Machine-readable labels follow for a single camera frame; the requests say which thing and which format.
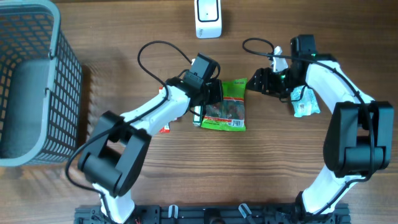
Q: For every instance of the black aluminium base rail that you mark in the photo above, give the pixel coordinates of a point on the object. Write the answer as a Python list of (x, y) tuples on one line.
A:
[(268, 213)]

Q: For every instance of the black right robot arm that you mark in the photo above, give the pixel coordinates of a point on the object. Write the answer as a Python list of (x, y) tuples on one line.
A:
[(358, 141)]

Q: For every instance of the green snack bag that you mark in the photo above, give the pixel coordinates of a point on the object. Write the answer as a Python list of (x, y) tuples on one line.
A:
[(229, 114)]

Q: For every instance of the grey plastic mesh basket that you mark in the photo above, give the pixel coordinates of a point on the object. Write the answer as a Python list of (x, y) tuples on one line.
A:
[(41, 84)]

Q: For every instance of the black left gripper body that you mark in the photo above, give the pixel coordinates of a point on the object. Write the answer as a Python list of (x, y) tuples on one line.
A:
[(214, 92)]

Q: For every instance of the teal white tissue pack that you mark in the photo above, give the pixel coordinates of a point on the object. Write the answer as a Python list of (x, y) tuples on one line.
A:
[(304, 101)]

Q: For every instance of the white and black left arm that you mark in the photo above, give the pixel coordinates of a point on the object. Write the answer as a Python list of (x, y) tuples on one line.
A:
[(113, 157)]

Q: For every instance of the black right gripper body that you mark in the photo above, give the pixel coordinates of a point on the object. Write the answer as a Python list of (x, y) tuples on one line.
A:
[(280, 84)]

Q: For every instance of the white barcode scanner box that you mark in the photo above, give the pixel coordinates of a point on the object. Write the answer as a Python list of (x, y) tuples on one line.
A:
[(208, 19)]

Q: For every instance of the red stick sachet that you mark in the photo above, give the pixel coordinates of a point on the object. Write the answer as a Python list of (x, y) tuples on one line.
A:
[(165, 129)]

